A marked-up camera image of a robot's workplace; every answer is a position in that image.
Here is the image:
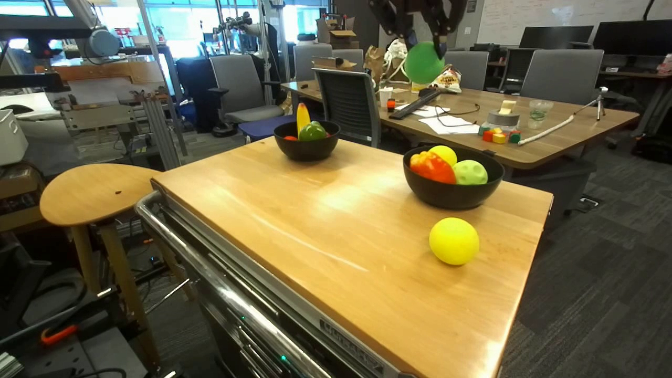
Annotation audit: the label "small silver tripod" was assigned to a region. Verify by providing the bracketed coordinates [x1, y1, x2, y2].
[585, 83, 611, 122]

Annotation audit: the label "pale green round fruit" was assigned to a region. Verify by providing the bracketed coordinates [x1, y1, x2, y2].
[451, 157, 492, 187]

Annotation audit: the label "white stick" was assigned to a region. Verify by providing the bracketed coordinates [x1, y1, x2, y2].
[516, 113, 578, 146]

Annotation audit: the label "cardboard box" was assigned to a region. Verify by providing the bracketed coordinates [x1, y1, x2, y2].
[325, 28, 360, 53]

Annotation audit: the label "metal cart handle bar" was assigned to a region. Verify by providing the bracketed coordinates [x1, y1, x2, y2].
[135, 191, 317, 378]

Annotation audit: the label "yellow toy banana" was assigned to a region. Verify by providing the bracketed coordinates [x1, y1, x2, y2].
[294, 101, 315, 139]

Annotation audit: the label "black computer monitor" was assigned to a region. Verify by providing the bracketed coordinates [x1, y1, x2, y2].
[516, 26, 596, 53]
[590, 18, 672, 58]

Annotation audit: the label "green round toy fruit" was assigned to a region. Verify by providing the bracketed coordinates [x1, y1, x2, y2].
[403, 39, 446, 86]

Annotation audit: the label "black flat device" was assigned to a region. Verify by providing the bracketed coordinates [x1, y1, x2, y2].
[389, 83, 450, 122]

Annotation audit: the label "orange handled clamp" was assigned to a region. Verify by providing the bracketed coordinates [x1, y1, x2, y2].
[37, 322, 82, 348]

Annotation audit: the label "white paper sheets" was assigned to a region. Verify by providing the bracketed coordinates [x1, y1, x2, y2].
[416, 104, 483, 139]

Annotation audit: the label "clear plastic container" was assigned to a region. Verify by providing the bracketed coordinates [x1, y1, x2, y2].
[492, 99, 520, 130]

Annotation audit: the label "clear plastic cup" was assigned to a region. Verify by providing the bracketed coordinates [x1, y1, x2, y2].
[526, 99, 552, 122]

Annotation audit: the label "white plastic box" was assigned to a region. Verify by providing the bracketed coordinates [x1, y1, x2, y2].
[0, 106, 30, 167]

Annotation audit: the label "round wooden stool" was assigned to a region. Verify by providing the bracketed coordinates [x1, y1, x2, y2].
[37, 161, 165, 353]

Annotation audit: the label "large yellow round fruit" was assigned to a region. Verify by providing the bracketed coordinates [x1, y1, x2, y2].
[425, 216, 483, 268]

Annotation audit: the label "black bowl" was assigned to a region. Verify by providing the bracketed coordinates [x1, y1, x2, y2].
[401, 145, 506, 211]
[273, 119, 339, 163]

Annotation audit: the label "green apple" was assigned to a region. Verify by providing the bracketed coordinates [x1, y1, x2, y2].
[298, 119, 332, 143]

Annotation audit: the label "aluminium frame rack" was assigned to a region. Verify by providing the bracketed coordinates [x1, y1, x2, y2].
[54, 82, 181, 169]

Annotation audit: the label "metal tool cart wooden top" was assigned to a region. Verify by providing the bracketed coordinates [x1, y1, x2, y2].
[135, 133, 554, 378]

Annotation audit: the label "dark mesh office chair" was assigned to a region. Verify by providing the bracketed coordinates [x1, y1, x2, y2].
[310, 67, 384, 148]

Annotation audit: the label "white rope bundle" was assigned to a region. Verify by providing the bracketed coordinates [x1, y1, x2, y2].
[381, 38, 412, 82]

